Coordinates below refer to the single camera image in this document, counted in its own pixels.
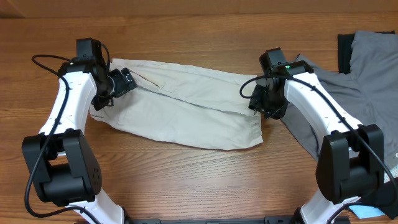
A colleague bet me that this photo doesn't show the beige cotton shorts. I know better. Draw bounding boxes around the beige cotton shorts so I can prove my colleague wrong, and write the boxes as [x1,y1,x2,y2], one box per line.
[90,58,263,150]

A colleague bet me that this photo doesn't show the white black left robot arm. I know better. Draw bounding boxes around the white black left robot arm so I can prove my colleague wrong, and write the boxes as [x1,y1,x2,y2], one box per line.
[22,38,137,223]

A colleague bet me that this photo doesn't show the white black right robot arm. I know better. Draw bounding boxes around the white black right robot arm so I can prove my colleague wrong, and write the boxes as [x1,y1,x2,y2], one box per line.
[250,48,385,223]

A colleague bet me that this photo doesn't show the grey shirt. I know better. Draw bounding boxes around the grey shirt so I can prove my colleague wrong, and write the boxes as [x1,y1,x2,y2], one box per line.
[296,33,397,169]

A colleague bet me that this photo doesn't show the black garment under shirt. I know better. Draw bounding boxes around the black garment under shirt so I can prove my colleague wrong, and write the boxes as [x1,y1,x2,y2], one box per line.
[337,30,397,75]

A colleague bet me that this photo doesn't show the light blue paper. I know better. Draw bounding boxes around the light blue paper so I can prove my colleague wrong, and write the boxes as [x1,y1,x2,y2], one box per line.
[349,205,385,219]

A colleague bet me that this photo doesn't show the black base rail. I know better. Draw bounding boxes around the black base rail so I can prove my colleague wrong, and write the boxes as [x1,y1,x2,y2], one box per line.
[124,216,300,224]

